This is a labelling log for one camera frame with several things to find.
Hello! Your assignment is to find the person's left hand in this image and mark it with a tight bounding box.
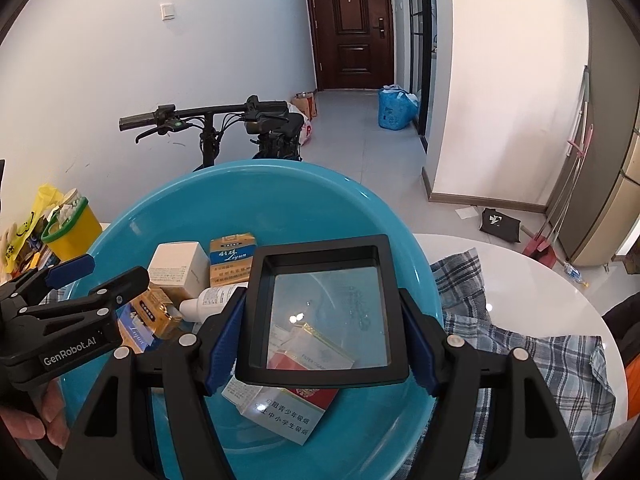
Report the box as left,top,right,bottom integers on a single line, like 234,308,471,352
0,381,71,454

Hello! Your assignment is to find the black bag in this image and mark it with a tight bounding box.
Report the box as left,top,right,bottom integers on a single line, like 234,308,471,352
479,207,521,244

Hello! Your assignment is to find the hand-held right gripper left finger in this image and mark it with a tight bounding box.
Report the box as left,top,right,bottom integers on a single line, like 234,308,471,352
55,287,249,480

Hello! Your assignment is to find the blue plaid cloth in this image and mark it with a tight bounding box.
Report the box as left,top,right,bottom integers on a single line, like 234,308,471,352
40,247,617,480

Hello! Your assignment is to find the gold refrigerator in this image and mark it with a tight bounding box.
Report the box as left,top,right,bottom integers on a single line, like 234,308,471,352
559,0,640,267

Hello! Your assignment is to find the white cardboard box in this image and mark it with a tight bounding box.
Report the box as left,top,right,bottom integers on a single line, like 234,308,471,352
147,241,211,302

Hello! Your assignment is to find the white lotion bottle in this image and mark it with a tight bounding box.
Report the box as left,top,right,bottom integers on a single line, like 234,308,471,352
179,284,249,322

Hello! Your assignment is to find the black framed glass door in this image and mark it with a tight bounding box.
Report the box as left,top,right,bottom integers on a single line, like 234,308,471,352
405,0,437,137

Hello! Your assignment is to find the clear water bottle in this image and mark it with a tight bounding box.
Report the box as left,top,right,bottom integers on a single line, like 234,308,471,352
564,262,591,289

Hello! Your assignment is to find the black bicycle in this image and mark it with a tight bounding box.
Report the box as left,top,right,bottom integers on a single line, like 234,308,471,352
119,94,306,174

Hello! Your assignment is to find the blue plastic basin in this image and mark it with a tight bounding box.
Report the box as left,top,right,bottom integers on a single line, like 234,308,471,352
59,158,444,480

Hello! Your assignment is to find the black jacket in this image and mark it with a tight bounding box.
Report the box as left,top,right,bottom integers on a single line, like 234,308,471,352
602,294,640,358

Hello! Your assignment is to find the yellow plastic bag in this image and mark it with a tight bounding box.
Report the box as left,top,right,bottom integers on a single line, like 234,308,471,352
2,184,66,272

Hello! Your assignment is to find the black square framed magnifier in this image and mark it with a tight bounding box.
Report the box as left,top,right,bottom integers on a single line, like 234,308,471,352
234,233,411,387

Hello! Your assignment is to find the white plastic bag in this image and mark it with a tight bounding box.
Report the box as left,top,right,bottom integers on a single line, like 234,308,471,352
285,102,315,146

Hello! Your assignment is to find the red dustpan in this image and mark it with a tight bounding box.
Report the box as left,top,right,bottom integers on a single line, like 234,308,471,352
522,232,557,269

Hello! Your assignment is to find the yellow container green rim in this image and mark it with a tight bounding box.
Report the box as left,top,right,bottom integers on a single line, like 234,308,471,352
41,187,104,264

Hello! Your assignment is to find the blue plastic bag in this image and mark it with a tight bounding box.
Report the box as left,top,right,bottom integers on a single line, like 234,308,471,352
377,85,420,130

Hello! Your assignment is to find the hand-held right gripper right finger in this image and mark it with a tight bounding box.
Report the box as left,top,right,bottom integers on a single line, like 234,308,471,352
397,287,584,480

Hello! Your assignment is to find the brown paper bag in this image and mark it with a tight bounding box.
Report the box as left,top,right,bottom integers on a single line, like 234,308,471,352
292,91,319,121

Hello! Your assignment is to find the gold blue cigarette pack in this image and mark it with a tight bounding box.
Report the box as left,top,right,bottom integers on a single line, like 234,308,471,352
208,232,259,289
117,284,184,354

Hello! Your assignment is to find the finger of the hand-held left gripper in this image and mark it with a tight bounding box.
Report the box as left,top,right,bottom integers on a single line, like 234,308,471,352
0,254,96,302
30,266,150,322

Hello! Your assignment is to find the red white cigarette pack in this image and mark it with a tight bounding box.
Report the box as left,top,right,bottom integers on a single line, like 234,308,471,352
221,350,342,447

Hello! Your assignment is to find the dark brown door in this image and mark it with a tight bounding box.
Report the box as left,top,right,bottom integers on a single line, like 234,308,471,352
302,0,396,92

